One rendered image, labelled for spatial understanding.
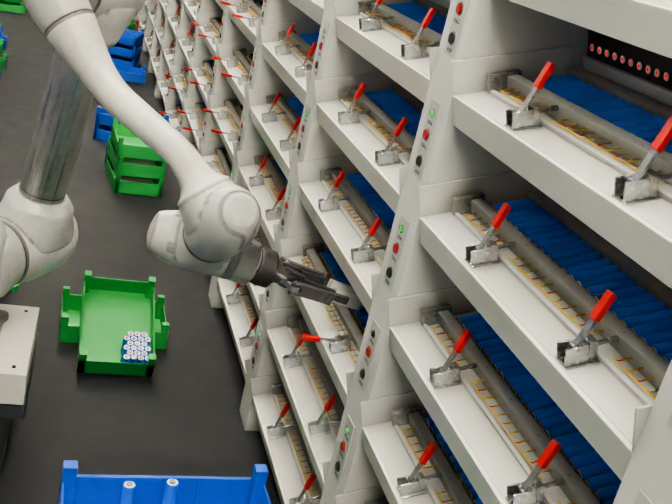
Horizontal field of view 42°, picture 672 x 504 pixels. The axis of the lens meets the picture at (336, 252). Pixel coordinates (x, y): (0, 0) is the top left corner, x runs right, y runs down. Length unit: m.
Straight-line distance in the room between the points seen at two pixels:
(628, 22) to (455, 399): 0.56
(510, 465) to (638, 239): 0.38
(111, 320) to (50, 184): 0.68
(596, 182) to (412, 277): 0.49
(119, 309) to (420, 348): 1.41
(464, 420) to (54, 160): 1.14
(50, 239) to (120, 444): 0.53
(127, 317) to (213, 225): 1.18
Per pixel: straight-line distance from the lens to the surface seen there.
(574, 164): 1.04
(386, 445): 1.48
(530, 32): 1.35
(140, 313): 2.63
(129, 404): 2.38
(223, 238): 1.48
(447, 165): 1.35
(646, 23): 0.97
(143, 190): 3.83
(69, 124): 1.97
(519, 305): 1.12
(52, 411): 2.32
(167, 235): 1.62
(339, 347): 1.72
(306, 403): 1.91
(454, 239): 1.29
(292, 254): 2.12
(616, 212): 0.94
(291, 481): 2.01
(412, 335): 1.41
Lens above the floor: 1.28
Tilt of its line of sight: 21 degrees down
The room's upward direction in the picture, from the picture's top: 14 degrees clockwise
